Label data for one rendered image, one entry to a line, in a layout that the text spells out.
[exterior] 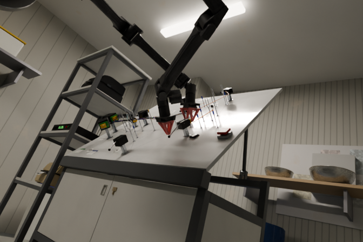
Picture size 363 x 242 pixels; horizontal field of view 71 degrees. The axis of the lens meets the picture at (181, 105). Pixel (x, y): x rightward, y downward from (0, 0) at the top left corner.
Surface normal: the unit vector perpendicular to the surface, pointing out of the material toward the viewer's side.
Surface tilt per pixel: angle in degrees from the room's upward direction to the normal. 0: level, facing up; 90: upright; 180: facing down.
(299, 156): 90
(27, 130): 90
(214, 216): 90
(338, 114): 90
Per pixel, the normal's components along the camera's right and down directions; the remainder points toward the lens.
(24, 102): 0.78, -0.07
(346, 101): -0.57, -0.49
